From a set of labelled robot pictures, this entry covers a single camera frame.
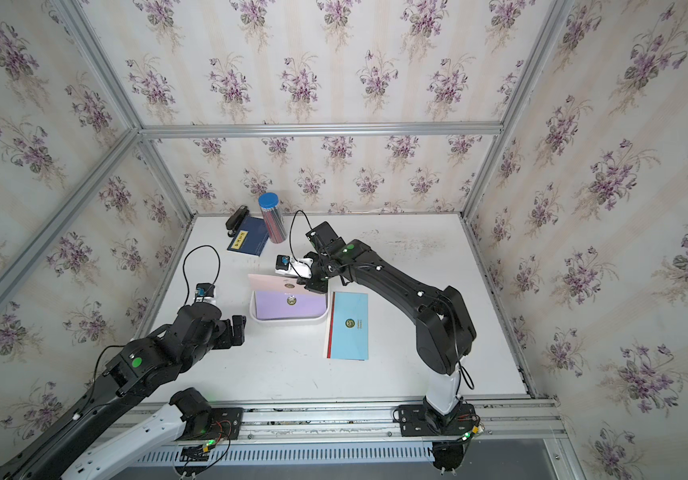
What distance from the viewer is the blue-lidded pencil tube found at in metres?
1.00

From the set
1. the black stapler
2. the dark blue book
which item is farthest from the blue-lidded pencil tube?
the black stapler

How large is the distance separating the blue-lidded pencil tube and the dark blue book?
0.03 meters

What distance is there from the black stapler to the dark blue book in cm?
1

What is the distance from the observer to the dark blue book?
110cm

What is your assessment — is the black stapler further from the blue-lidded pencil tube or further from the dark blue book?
the blue-lidded pencil tube

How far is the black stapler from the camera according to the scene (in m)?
1.13

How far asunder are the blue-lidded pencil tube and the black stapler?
6.3 inches
